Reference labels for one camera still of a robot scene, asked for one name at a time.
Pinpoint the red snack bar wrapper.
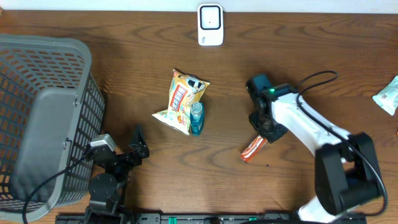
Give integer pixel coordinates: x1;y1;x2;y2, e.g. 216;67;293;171
240;135;268;163

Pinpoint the blue mouthwash bottle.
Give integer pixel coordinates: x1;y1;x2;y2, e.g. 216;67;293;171
190;102;205;136

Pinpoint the yellow snack bag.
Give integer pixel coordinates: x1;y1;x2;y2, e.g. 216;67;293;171
152;69;210;136

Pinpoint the light green tissue pack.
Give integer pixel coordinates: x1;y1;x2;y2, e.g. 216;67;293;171
373;76;398;116

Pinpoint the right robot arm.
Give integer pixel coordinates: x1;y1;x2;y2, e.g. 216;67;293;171
246;80;388;223

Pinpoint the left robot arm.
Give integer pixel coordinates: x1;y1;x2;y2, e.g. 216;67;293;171
83;126;150;223

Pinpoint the grey plastic shopping basket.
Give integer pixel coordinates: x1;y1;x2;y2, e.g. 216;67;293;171
1;34;105;222

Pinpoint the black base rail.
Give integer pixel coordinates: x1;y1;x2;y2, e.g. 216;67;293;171
55;212;368;224

